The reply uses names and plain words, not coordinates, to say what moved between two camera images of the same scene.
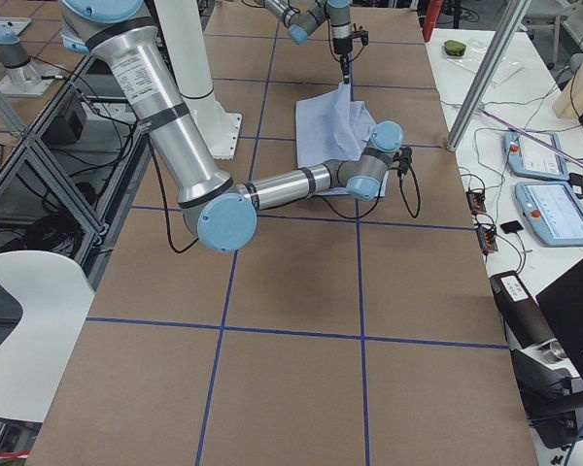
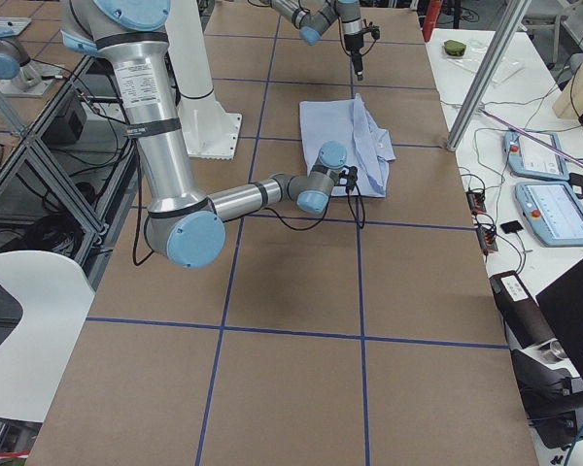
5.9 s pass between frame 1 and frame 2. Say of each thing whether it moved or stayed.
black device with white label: stayed
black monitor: stayed
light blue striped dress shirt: moved
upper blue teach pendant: stayed
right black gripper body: moved
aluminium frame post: stayed
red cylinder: stayed
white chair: stayed
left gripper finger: moved
